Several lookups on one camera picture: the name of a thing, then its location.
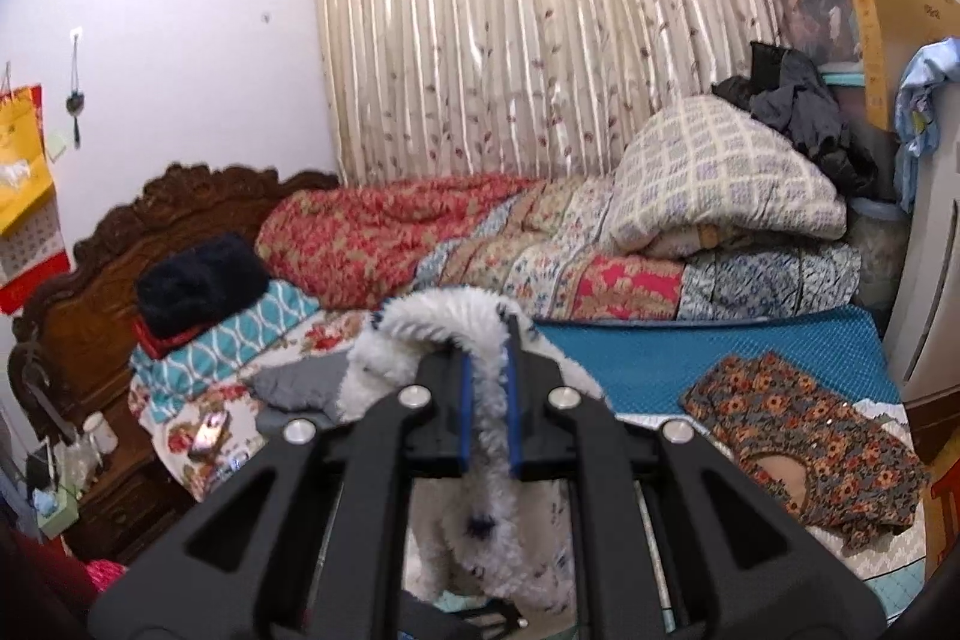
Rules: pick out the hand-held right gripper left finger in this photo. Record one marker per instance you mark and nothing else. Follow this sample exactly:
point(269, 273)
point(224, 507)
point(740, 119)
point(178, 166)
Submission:
point(466, 419)

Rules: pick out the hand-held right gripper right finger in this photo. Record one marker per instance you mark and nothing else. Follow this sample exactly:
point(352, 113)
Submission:
point(514, 419)

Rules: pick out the white fleece garment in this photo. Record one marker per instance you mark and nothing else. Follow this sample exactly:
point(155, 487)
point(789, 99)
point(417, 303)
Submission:
point(420, 325)

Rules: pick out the pile of dark clothes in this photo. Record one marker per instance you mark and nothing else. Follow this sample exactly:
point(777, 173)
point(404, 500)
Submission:
point(795, 100)

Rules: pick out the patchwork floral quilt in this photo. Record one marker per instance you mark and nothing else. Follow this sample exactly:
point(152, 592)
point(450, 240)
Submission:
point(600, 284)

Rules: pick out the grey cloth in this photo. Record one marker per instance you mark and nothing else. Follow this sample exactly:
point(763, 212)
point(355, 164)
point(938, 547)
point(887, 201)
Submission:
point(300, 381)

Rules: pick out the red floral quilt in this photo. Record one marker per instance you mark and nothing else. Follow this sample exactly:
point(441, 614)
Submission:
point(352, 235)

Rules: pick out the teal lattice print pillow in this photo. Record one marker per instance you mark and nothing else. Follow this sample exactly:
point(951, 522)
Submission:
point(225, 347)

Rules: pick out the smartphone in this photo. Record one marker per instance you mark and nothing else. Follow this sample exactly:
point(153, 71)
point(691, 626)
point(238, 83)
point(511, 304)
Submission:
point(208, 436)

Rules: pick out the red flower print cloth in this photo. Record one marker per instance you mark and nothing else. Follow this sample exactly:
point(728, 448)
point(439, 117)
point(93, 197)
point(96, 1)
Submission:
point(180, 430)

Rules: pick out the brown floral garment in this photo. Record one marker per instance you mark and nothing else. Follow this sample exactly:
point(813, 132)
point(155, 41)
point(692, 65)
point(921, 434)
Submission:
point(810, 437)

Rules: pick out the navy fuzzy garment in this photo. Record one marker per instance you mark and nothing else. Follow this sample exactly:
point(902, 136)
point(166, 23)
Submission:
point(199, 284)

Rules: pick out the cream checked folded quilt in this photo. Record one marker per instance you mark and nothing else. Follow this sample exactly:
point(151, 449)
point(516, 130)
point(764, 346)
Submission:
point(720, 168)

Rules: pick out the wooden nightstand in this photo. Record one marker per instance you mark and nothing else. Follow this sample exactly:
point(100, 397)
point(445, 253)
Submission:
point(127, 512)

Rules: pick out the white jar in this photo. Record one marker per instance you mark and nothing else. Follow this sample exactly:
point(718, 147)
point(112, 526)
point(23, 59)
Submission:
point(100, 431)

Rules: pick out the beige leaf print curtain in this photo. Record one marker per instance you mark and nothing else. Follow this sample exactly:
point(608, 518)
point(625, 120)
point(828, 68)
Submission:
point(525, 25)

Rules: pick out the carved wooden headboard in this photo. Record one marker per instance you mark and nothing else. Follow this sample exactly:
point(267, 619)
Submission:
point(97, 280)

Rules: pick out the plastic bin with teal lid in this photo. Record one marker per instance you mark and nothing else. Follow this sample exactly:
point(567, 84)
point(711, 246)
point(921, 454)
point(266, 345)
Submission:
point(877, 242)

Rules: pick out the white cabinet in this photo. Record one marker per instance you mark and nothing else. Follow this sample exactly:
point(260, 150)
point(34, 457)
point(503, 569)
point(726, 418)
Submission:
point(930, 280)

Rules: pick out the clear plastic storage box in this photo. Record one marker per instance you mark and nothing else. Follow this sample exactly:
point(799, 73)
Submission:
point(814, 14)

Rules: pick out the light blue cloth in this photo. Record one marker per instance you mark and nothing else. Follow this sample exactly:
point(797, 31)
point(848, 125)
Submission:
point(926, 100)

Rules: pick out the yellow cardboard box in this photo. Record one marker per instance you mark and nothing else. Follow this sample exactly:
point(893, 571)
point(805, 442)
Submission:
point(892, 10)

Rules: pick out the dark hanging wall ornament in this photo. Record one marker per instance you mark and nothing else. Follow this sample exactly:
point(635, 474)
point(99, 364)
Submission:
point(75, 104)

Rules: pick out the yellow red wall calendar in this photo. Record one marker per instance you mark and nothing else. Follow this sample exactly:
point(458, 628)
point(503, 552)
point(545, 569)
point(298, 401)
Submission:
point(22, 160)

